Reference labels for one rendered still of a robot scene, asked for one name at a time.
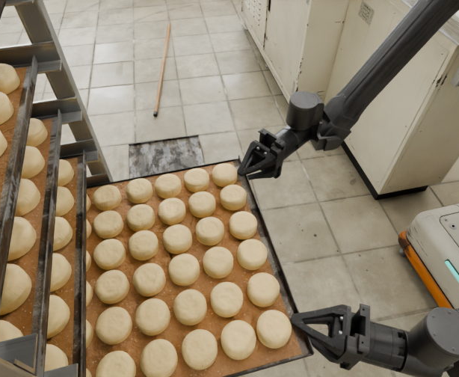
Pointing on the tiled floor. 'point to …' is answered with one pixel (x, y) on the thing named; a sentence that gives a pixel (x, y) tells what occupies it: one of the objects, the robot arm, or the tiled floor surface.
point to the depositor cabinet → (297, 40)
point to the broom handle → (161, 72)
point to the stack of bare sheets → (164, 155)
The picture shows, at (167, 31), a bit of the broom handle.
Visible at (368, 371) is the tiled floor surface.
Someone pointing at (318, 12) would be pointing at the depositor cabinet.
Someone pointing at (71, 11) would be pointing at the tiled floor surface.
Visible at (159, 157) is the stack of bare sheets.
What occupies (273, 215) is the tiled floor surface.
